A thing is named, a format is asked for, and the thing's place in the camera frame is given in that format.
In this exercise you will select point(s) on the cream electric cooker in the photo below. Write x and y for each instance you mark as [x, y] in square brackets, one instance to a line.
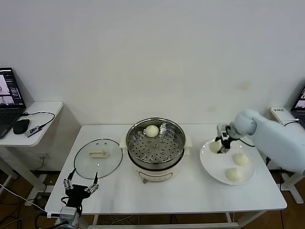
[155, 175]

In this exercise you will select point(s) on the white round plate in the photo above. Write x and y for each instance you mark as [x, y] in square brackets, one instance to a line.
[214, 164]

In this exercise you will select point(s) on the white side table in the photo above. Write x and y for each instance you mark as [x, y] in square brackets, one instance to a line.
[281, 115]
[35, 140]

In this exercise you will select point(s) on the black computer mouse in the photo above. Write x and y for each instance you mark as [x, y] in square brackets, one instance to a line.
[21, 126]

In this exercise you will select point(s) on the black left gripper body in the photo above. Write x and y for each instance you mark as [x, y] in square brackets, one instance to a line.
[76, 193]

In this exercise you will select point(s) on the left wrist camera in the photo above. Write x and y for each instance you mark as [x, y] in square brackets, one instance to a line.
[51, 215]

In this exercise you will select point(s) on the perforated steel steamer basket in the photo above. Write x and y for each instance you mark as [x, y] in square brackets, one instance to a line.
[143, 152]

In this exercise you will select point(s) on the black open laptop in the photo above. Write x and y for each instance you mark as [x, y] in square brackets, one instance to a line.
[9, 114]
[300, 100]

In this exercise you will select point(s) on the white wall socket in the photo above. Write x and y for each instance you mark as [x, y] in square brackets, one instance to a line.
[44, 156]

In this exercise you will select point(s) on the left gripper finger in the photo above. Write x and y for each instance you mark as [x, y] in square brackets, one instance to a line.
[67, 183]
[93, 187]

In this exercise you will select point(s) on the white steamed baozi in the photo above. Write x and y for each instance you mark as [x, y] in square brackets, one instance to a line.
[214, 146]
[240, 159]
[234, 176]
[151, 131]

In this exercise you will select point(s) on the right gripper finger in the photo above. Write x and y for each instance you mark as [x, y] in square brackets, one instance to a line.
[224, 149]
[218, 139]

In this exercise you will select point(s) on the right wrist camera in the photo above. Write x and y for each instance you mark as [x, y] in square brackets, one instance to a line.
[224, 134]

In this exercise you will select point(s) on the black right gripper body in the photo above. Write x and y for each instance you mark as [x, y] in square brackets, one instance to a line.
[226, 142]

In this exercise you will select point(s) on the grey usb hub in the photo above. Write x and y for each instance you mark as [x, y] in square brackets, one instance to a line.
[33, 130]

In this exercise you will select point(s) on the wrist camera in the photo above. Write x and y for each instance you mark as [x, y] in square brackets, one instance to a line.
[51, 215]
[224, 134]

